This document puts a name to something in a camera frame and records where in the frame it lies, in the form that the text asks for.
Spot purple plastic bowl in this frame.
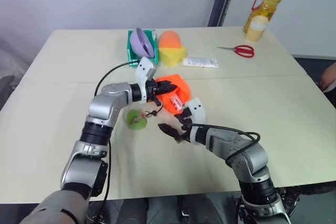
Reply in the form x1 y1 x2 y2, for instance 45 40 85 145
129 27 156 58

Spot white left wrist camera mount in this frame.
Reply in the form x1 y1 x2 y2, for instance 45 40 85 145
134 57 159 104

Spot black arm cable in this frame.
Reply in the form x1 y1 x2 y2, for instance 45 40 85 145
187 123 261 167
93 60 140 224

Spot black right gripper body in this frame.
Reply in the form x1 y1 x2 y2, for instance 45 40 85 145
175 118 194 145

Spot white tube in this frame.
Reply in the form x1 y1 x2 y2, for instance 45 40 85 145
182 57 219 69

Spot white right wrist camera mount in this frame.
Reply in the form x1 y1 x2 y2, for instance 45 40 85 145
183 98 208 128

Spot orange plastic bag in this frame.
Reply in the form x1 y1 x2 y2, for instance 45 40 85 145
154 73 190 116

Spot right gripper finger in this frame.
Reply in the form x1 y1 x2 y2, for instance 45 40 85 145
174 108 190 125
157 123 183 141

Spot person at table edge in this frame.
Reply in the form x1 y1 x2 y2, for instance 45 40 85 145
318 62 336 93

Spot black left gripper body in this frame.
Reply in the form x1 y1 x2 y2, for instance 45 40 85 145
145 79 163 107

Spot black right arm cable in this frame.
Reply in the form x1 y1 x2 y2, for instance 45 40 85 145
187 123 261 167

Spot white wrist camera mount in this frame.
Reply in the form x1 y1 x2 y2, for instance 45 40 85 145
183 98 208 128
134 57 159 104

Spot green plastic basket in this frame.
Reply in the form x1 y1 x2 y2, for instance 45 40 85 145
126 29 160 66

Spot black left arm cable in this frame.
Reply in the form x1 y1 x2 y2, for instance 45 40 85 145
93 60 140 224

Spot small jar with white lid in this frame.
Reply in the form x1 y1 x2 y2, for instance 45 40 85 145
245 15 270 42

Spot clear packet with red print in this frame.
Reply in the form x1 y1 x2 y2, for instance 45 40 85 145
170 97 184 110

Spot black drawstring cord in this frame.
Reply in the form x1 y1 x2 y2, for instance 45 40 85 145
142 102 165 118

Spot red handled scissors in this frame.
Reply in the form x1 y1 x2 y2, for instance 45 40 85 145
217 45 256 59

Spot orange round sponge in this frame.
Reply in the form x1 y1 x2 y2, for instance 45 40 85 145
158 30 182 49

